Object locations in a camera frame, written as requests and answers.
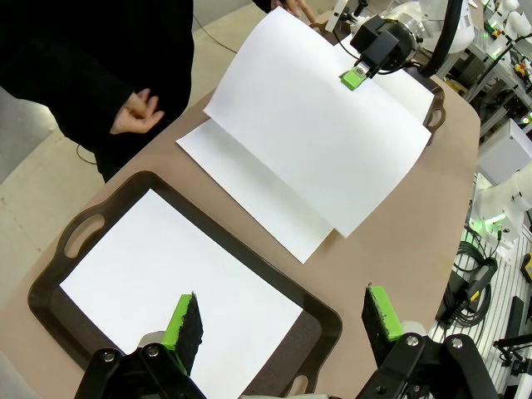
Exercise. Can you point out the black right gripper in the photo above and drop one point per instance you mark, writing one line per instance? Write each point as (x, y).
(386, 43)

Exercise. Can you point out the green left gripper right finger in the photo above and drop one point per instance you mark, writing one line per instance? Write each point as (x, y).
(380, 324)

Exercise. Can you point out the green left gripper left finger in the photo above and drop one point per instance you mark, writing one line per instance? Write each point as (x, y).
(185, 332)

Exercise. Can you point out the white A4 paper sheet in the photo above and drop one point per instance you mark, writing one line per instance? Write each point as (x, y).
(311, 145)
(403, 93)
(158, 257)

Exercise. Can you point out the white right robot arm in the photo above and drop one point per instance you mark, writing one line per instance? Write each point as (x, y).
(413, 23)

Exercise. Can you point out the person's right forearm black sleeve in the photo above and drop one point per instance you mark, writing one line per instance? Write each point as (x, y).
(75, 95)

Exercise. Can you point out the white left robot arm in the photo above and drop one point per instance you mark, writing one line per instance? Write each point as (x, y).
(511, 195)

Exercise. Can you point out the person's left forearm black sleeve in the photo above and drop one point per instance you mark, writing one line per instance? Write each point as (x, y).
(262, 3)

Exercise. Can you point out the person's left hand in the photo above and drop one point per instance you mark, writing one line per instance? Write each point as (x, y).
(291, 5)

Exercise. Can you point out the person's right hand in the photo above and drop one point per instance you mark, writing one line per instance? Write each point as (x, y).
(137, 114)

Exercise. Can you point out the brown plastic tray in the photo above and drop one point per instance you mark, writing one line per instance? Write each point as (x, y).
(438, 93)
(41, 299)

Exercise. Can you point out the black flat bar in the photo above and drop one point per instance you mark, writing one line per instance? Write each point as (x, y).
(517, 313)

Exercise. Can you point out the white A4 paper stack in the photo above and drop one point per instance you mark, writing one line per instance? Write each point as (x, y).
(249, 195)

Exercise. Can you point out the white equipment box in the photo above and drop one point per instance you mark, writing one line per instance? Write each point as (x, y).
(503, 154)

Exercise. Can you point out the person in black jacket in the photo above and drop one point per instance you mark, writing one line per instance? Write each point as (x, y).
(83, 50)

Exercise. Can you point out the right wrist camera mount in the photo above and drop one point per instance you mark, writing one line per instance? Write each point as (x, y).
(341, 14)

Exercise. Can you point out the grey handheld enabling switch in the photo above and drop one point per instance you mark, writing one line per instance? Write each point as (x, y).
(482, 276)

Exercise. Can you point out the slotted aluminium base plate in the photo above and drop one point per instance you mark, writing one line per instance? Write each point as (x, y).
(503, 299)

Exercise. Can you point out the grey metal frame workbench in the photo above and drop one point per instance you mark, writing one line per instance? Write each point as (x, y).
(498, 75)

